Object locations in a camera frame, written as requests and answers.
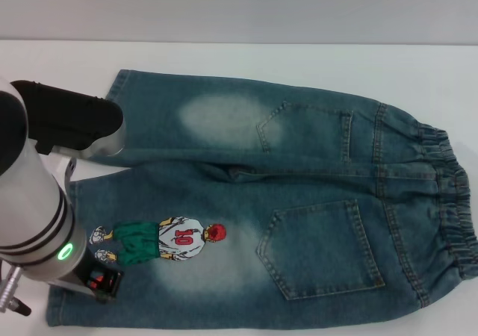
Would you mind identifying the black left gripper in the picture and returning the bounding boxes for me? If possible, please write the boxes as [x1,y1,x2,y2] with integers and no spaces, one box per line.
[74,253,125,305]

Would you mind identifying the blue denim shorts with print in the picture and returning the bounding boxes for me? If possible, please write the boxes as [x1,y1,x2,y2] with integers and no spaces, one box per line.
[45,69,478,333]

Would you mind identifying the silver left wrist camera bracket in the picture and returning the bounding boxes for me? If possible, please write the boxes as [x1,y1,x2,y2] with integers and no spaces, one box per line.
[47,275,97,301]

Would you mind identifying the silver cable connector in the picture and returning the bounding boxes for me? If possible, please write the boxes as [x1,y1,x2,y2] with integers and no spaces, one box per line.
[0,264,25,313]

